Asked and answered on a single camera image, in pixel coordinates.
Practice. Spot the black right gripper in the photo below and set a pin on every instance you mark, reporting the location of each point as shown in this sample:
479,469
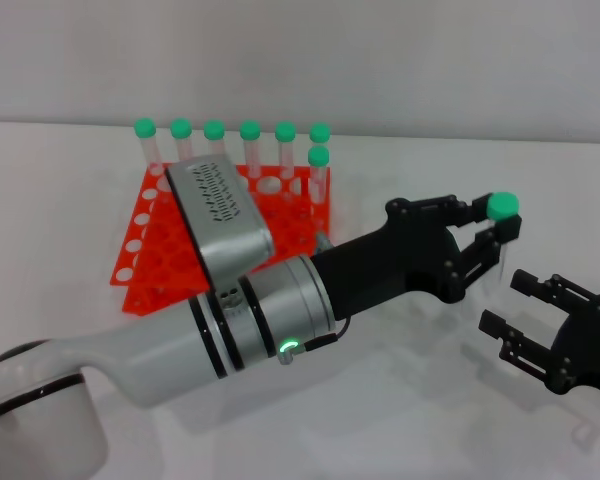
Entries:
590,340

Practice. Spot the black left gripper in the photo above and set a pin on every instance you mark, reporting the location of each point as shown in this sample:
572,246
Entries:
410,255

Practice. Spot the clear green-capped test tube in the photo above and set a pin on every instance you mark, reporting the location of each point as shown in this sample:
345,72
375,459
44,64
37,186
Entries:
149,147
286,152
502,207
318,172
215,140
182,142
251,150
320,132

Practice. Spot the orange plastic test tube rack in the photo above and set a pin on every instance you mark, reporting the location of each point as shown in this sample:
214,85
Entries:
150,250

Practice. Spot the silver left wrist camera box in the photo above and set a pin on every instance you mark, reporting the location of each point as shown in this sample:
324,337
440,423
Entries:
220,215

